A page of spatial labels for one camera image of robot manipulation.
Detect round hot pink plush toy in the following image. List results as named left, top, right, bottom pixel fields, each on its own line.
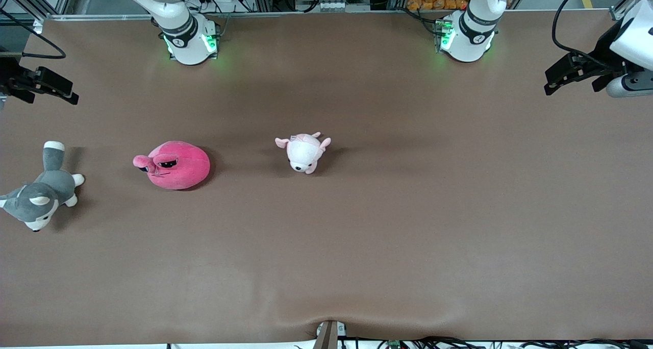
left=133, top=141, right=211, bottom=191

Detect grey and white husky plush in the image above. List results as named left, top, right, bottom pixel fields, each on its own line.
left=0, top=141, right=85, bottom=232

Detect pale pink white puppy plush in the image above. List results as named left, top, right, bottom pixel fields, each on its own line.
left=275, top=132, right=332, bottom=175

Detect brown table mat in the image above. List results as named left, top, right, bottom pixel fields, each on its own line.
left=0, top=10, right=653, bottom=347

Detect aluminium profile post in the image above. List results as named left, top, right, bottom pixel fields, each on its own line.
left=609, top=0, right=653, bottom=21
left=0, top=0, right=78, bottom=22

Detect aluminium table edge rail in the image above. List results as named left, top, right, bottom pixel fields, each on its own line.
left=32, top=8, right=629, bottom=22

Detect black cable bundle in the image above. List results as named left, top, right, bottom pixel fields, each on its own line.
left=347, top=336, right=653, bottom=349

